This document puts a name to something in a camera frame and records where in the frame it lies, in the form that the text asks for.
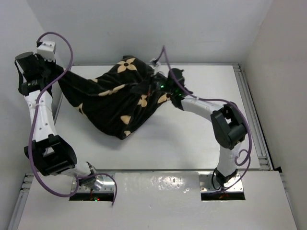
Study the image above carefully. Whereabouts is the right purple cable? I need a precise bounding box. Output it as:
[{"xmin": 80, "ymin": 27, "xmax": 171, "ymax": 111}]
[{"xmin": 153, "ymin": 45, "xmax": 252, "ymax": 192}]

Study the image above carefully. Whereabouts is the black floral pillowcase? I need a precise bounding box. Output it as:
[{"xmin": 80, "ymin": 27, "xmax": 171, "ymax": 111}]
[{"xmin": 58, "ymin": 56, "xmax": 170, "ymax": 139}]

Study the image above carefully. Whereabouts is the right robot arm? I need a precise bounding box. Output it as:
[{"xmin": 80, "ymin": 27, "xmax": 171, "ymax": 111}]
[{"xmin": 131, "ymin": 68, "xmax": 247, "ymax": 189}]

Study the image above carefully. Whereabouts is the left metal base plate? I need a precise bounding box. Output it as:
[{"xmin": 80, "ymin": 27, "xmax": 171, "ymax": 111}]
[{"xmin": 78, "ymin": 175, "xmax": 115, "ymax": 193}]

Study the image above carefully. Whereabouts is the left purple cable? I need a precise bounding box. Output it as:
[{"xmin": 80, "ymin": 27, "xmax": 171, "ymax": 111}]
[{"xmin": 27, "ymin": 31, "xmax": 118, "ymax": 207}]

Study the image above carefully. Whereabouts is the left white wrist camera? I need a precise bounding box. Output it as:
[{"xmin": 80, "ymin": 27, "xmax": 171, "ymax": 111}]
[{"xmin": 36, "ymin": 41, "xmax": 56, "ymax": 62}]

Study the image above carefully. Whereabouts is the metal base plate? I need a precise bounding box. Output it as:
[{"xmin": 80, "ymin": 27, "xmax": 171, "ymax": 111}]
[
  {"xmin": 199, "ymin": 171, "xmax": 245, "ymax": 193},
  {"xmin": 78, "ymin": 175, "xmax": 115, "ymax": 193}
]

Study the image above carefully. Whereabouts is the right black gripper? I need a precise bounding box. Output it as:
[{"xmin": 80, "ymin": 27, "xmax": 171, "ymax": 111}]
[{"xmin": 132, "ymin": 71, "xmax": 176, "ymax": 96}]

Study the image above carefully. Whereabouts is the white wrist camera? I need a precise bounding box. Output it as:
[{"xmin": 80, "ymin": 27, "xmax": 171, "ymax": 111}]
[
  {"xmin": 36, "ymin": 41, "xmax": 56, "ymax": 62},
  {"xmin": 149, "ymin": 58, "xmax": 161, "ymax": 72}
]

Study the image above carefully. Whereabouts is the purple cable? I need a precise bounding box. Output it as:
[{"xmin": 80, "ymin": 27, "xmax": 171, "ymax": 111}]
[
  {"xmin": 27, "ymin": 31, "xmax": 118, "ymax": 207},
  {"xmin": 153, "ymin": 45, "xmax": 252, "ymax": 192}
]

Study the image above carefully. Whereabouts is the white front cover board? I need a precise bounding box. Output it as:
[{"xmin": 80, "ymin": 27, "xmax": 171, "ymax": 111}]
[{"xmin": 19, "ymin": 171, "xmax": 296, "ymax": 230}]

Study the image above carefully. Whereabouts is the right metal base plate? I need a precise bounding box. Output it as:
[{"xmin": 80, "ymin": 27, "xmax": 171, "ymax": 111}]
[{"xmin": 199, "ymin": 171, "xmax": 245, "ymax": 193}]

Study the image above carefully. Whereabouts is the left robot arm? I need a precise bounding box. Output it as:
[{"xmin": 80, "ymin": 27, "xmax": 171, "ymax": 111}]
[{"xmin": 14, "ymin": 52, "xmax": 104, "ymax": 191}]

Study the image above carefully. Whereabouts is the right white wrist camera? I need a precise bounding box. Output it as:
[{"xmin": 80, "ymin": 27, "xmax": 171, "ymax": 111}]
[{"xmin": 149, "ymin": 58, "xmax": 161, "ymax": 72}]

